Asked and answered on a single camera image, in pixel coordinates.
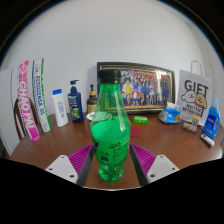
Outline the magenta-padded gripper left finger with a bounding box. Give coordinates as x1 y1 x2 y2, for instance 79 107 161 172
44 143 98 188

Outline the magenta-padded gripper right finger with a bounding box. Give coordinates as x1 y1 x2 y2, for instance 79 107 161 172
129 143 181 187

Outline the green plastic drink bottle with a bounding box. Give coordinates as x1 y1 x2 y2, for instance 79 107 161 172
89 68 132 183

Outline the small snack box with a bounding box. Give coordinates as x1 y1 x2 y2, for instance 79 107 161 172
181 115 200 133

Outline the small green pack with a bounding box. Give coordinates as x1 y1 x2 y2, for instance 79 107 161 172
132 115 149 125

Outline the blue tissue pack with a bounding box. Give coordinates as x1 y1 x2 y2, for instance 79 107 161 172
158 101 182 125

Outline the small white tube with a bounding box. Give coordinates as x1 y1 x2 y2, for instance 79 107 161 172
200 133 216 147

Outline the floral patterned cup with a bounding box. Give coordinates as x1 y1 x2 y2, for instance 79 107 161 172
85 111 96 122

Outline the white bottle with blue cap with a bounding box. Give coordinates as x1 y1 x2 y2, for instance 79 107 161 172
51 88 70 128

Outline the dark blue pump bottle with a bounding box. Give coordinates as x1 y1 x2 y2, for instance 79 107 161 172
67 79 85 124

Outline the light blue pump bottle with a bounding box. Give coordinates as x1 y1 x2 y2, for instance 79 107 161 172
202 97 222 140

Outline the brown pump bottle yellow label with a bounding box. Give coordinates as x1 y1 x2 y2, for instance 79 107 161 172
86 84 99 114

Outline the tall green-white printed pack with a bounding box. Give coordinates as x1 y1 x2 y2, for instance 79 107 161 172
31 58 53 134

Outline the tall pink printed pack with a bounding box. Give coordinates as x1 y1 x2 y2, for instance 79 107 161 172
17 59 41 143

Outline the framed group picture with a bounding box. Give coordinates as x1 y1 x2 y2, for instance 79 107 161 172
96 61 176 115

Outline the white printed paper bag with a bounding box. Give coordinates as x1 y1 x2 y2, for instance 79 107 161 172
175 60 213 127

